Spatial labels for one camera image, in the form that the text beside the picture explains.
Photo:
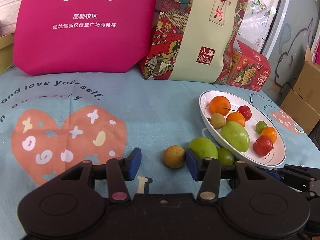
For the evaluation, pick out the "white floral bag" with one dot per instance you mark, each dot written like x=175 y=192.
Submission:
x=260 y=12

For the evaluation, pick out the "red green printed gift bag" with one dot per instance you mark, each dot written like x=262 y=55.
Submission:
x=197 y=30

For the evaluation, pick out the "white vertical frame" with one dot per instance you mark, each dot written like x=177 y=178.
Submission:
x=282 y=17

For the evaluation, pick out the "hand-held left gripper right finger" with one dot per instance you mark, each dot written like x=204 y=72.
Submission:
x=192 y=165

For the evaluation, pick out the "brown cardboard box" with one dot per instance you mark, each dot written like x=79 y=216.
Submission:
x=305 y=92

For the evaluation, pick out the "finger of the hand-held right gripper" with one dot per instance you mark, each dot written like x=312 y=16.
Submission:
x=295 y=182
x=302 y=171

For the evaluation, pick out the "large green plum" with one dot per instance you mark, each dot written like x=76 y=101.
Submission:
x=235 y=136
x=203 y=148

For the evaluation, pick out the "pink tote bag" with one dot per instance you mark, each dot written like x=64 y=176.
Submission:
x=87 y=42

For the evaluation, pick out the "blue printed tablecloth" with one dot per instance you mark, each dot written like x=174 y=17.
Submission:
x=155 y=110

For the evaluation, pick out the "white plate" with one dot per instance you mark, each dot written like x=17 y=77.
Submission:
x=278 y=152

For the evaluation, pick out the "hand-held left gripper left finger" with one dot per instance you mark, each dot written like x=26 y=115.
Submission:
x=135 y=162

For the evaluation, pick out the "brown longan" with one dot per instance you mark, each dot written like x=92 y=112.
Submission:
x=217 y=120
x=174 y=157

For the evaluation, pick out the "small green plum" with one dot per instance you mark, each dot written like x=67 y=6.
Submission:
x=261 y=126
x=225 y=156

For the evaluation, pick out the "orange tangerine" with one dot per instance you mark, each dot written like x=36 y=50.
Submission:
x=269 y=134
x=235 y=119
x=219 y=105

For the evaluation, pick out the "red cracker box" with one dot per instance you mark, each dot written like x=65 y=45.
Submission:
x=247 y=72

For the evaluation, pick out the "small red apple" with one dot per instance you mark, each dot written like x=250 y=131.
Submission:
x=263 y=146
x=243 y=112

